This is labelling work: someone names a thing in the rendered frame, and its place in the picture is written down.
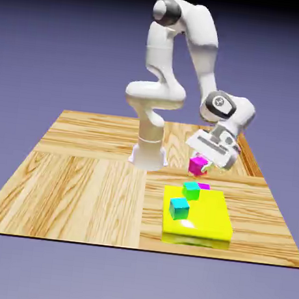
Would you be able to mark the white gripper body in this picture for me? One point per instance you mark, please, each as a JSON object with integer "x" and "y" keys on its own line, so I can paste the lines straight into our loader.
{"x": 212, "y": 147}

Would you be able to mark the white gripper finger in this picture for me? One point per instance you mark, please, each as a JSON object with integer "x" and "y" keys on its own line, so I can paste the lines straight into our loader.
{"x": 206, "y": 167}

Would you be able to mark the small magenta cube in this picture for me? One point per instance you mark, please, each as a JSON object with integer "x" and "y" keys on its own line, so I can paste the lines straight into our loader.
{"x": 197, "y": 165}

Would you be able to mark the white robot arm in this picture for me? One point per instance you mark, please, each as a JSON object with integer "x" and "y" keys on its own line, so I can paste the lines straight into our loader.
{"x": 159, "y": 61}

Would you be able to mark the small purple cube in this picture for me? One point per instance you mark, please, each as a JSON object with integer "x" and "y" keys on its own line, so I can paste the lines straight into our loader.
{"x": 205, "y": 186}

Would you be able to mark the small green cube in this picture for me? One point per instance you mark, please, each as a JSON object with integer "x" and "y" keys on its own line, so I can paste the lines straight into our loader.
{"x": 191, "y": 191}

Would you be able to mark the small cyan cube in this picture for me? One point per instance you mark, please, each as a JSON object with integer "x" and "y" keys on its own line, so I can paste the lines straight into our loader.
{"x": 178, "y": 208}

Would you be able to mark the large yellow box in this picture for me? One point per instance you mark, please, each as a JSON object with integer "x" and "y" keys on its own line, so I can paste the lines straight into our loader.
{"x": 204, "y": 218}

